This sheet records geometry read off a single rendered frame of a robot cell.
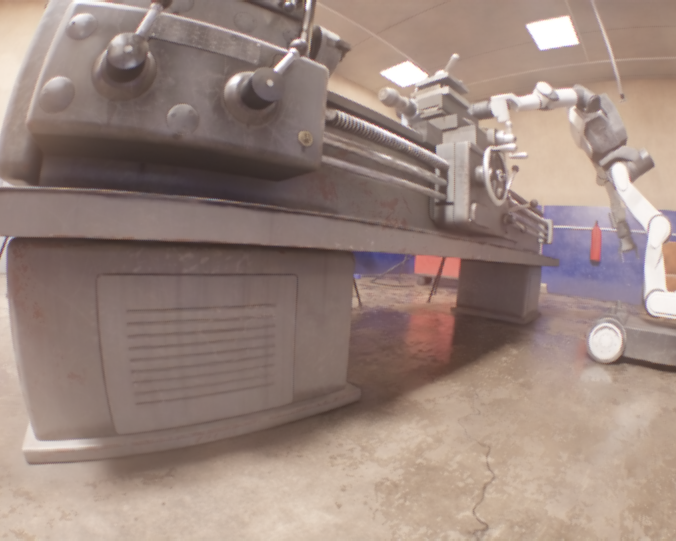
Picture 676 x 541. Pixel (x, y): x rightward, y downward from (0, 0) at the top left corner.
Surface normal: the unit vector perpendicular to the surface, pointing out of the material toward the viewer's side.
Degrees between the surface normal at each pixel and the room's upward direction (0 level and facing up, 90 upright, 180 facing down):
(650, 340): 90
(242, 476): 0
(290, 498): 0
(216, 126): 90
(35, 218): 90
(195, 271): 90
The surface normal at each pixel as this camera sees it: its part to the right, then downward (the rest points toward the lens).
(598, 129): -0.57, 0.04
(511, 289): -0.76, 0.00
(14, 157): 0.64, 0.09
